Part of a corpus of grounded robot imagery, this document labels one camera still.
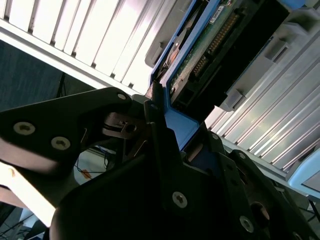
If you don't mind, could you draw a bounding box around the hard disk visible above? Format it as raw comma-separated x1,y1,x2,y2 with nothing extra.
147,0,308,153

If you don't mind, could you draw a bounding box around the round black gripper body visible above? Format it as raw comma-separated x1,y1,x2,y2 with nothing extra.
48,154,237,240

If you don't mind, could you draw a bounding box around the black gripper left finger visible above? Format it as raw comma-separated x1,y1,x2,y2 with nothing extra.
0,81,196,222

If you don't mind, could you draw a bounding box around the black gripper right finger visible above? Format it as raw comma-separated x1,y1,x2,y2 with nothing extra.
199,124,320,240

